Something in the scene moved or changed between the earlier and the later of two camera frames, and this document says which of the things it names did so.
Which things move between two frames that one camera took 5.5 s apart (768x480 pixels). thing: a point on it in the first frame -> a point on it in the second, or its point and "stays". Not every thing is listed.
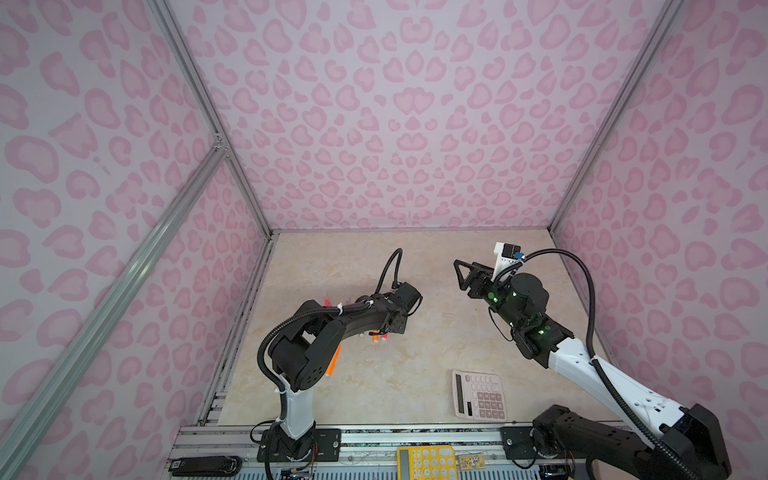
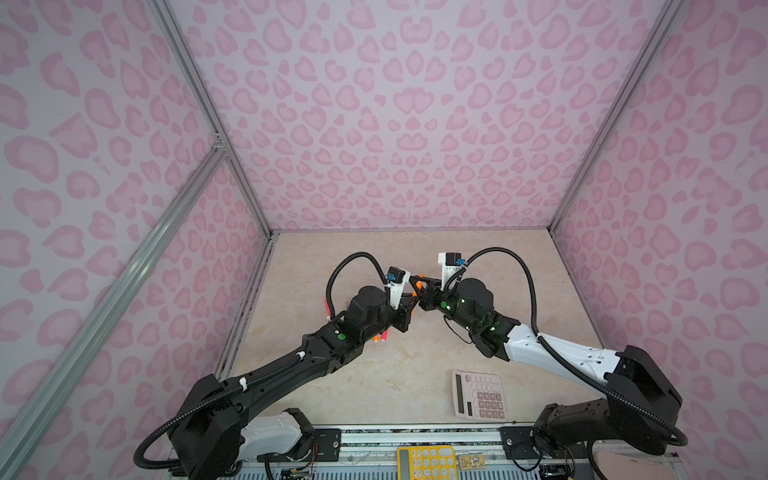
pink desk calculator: [479, 396] stays
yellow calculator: [426, 462] stays
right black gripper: [478, 276] -> [433, 283]
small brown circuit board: [472, 462] stays
